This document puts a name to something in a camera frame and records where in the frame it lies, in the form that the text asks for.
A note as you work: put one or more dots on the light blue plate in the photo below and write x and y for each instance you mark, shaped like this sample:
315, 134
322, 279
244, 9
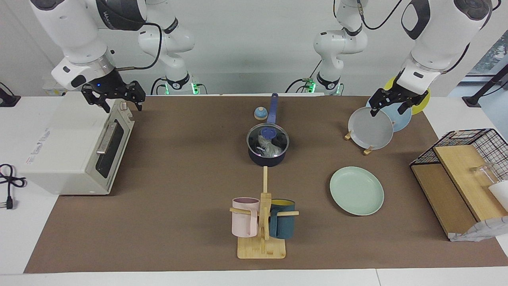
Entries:
401, 119

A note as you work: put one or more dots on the yellow plate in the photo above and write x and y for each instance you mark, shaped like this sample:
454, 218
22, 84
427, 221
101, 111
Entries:
421, 104

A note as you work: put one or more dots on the white box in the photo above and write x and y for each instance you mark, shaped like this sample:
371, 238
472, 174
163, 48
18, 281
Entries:
51, 89

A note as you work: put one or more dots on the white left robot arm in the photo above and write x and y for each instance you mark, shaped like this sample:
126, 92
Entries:
436, 35

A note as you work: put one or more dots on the grey plate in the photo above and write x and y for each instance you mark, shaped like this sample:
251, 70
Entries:
371, 129

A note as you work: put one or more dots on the clear glass cup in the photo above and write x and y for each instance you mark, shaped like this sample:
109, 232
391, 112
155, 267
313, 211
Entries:
485, 172

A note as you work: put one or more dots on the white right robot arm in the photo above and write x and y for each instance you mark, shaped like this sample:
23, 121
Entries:
79, 35

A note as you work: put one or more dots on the white toaster oven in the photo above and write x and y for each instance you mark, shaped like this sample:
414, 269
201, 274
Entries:
67, 151

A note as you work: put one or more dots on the white cup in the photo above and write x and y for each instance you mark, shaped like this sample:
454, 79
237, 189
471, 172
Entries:
501, 194

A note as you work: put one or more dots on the glass pot lid blue knob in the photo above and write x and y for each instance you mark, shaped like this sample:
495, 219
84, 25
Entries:
254, 139

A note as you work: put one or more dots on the wooden plate rack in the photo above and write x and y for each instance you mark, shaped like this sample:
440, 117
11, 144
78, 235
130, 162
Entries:
368, 151

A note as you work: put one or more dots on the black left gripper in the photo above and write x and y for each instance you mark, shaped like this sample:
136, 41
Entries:
403, 95

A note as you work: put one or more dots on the mint green plate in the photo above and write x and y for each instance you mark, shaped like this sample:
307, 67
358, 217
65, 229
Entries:
357, 190

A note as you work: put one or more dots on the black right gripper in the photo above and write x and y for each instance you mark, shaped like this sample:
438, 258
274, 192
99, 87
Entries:
109, 85

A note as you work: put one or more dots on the dark teal mug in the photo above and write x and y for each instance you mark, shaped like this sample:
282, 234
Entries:
282, 224

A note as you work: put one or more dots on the pink mug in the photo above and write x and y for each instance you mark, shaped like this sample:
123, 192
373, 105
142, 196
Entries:
244, 222

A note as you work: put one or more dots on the light wooden board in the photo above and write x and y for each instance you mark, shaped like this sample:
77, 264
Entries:
464, 174

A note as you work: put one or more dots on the brown table mat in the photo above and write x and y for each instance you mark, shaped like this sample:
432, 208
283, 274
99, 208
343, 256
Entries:
178, 178

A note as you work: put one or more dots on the black stand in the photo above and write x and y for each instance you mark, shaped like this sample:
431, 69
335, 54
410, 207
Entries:
482, 90

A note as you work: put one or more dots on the grey patterned bag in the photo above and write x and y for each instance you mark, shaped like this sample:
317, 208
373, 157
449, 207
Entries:
482, 230

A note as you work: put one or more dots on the small blue round cap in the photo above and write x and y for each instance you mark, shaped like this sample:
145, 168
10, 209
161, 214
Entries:
260, 114

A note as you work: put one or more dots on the brown wooden board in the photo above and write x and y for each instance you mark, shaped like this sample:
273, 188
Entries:
440, 194

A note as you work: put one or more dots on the wooden mug tree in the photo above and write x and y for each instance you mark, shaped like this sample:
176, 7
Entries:
262, 248

